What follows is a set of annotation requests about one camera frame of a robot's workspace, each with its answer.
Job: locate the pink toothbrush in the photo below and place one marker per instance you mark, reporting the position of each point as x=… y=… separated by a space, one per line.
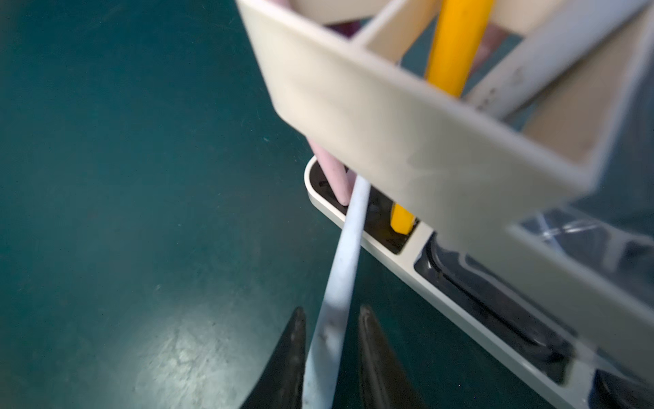
x=341 y=183

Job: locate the yellow toothbrush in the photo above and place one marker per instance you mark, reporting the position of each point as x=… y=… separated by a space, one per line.
x=463 y=40

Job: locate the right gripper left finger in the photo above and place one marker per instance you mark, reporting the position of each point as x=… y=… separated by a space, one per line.
x=281 y=382

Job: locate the pale white toothbrush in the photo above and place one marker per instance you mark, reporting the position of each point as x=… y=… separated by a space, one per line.
x=325 y=352

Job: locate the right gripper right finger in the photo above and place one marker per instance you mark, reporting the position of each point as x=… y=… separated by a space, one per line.
x=383 y=382

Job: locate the white toothbrush holder rack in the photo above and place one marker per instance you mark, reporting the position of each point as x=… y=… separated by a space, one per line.
x=535 y=232

